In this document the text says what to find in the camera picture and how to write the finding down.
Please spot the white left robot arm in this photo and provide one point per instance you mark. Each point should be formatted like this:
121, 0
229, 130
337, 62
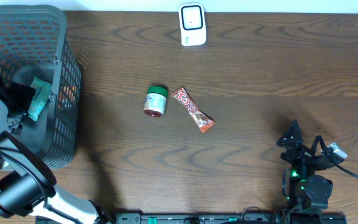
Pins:
29, 188

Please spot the dark grey plastic basket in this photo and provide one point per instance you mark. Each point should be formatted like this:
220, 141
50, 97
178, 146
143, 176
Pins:
33, 44

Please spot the light blue wipes packet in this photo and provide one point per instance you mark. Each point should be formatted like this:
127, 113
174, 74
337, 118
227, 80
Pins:
42, 92

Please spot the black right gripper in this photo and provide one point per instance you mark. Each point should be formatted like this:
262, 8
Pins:
302, 152

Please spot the orange Top candy bar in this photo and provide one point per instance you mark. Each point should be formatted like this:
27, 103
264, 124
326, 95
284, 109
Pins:
202, 120

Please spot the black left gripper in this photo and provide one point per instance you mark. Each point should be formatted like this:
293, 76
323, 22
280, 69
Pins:
19, 93

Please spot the green lid jar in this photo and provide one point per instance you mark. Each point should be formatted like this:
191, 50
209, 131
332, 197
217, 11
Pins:
155, 101

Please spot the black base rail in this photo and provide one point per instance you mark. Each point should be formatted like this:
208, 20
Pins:
135, 218

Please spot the white barcode scanner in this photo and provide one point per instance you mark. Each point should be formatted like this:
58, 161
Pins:
192, 24

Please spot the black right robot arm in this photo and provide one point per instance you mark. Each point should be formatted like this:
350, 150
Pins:
306, 192

